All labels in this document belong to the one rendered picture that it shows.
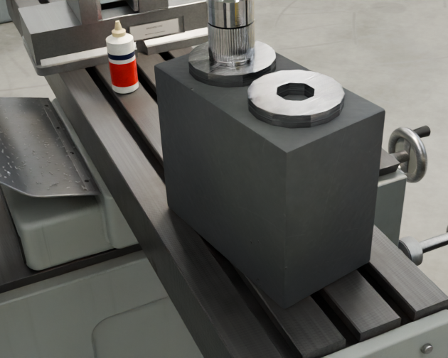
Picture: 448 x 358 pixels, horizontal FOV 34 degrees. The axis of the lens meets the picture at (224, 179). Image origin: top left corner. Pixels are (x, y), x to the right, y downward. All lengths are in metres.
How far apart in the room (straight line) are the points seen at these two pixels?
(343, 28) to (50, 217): 2.86
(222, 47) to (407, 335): 0.33
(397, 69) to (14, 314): 2.53
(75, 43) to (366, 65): 2.33
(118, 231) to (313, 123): 0.49
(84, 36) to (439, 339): 0.74
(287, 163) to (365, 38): 3.06
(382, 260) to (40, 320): 0.57
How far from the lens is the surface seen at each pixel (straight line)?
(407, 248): 1.45
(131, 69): 1.12
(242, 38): 0.73
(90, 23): 1.22
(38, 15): 1.27
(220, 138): 0.71
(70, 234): 1.09
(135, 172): 0.94
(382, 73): 3.35
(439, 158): 2.79
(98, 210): 1.08
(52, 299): 1.15
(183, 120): 0.76
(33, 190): 1.03
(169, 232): 0.84
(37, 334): 1.19
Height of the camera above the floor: 1.49
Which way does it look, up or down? 35 degrees down
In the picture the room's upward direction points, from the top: 2 degrees counter-clockwise
